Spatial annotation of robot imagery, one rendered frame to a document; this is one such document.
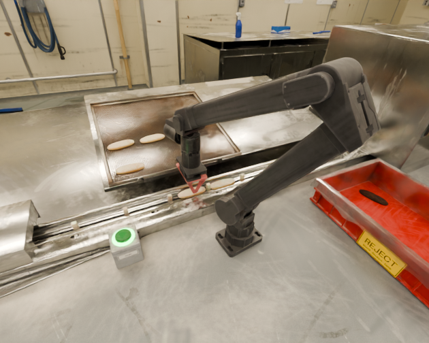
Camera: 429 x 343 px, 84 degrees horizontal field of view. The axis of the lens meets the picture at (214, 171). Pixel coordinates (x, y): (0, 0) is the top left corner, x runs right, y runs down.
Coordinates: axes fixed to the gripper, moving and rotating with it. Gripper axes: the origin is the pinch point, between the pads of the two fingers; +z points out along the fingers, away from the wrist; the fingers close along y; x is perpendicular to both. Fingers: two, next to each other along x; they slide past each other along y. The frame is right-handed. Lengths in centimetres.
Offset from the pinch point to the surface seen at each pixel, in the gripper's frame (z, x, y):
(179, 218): 3.5, -7.7, 9.1
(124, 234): -2.3, -23.5, 13.2
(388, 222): 6, 55, 37
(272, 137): -0.8, 44.3, -14.6
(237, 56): 2, 116, -165
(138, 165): -2.1, -13.9, -14.8
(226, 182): 2.5, 13.1, 0.7
